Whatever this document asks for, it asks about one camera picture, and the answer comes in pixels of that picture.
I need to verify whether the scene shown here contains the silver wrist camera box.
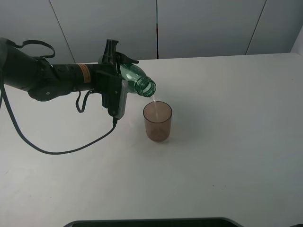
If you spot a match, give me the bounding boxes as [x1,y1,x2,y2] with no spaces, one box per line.
[115,79,128,119]

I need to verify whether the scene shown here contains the green transparent plastic bottle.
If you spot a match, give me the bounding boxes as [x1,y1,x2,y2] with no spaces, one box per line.
[120,64,156,97]

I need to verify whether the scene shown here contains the pink translucent plastic cup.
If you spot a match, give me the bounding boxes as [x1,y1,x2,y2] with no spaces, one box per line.
[143,101,172,142]

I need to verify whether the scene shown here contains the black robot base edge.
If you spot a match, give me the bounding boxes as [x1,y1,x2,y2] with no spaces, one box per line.
[65,218,242,227]

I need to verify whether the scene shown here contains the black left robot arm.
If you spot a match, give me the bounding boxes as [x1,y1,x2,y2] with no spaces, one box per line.
[0,38,138,119]

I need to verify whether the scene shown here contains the black camera cable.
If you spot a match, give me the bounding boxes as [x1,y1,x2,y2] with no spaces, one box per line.
[0,39,118,156]

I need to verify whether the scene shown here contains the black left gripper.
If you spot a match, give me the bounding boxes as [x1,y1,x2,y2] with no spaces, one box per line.
[90,39,139,116]

